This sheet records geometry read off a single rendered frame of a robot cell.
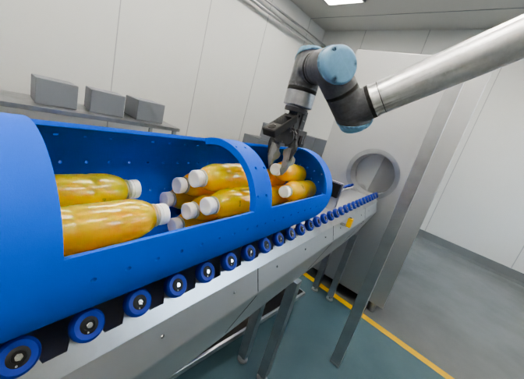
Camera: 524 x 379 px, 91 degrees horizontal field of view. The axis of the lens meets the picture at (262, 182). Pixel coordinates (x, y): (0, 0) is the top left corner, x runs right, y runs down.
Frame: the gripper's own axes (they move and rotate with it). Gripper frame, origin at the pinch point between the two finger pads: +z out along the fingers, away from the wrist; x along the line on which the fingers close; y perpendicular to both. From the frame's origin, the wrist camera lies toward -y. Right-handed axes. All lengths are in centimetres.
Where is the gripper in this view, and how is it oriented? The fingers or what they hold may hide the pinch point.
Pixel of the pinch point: (275, 168)
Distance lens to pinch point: 82.6
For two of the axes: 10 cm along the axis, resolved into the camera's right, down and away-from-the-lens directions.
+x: -7.7, -3.5, 5.2
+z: -2.6, 9.3, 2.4
